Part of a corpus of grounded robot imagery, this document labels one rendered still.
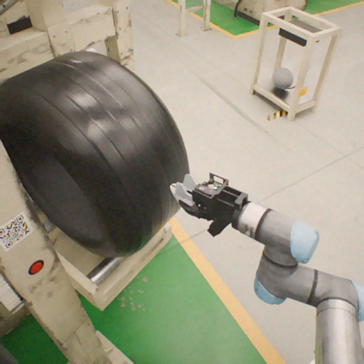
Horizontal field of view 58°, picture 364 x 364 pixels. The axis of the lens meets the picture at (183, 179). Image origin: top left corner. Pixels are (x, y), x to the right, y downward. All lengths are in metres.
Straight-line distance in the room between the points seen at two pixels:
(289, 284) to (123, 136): 0.47
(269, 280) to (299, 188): 1.98
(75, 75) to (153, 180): 0.30
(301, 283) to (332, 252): 1.65
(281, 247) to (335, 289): 0.13
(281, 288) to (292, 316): 1.34
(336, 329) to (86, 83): 0.70
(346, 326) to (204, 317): 1.37
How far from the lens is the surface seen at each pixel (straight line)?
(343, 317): 0.69
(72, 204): 1.25
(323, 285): 0.74
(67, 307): 1.21
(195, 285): 2.06
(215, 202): 0.73
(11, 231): 0.85
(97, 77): 0.83
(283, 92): 3.48
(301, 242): 0.67
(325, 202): 2.64
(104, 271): 1.09
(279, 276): 0.73
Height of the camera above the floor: 1.84
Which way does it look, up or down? 45 degrees down
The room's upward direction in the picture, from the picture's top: straight up
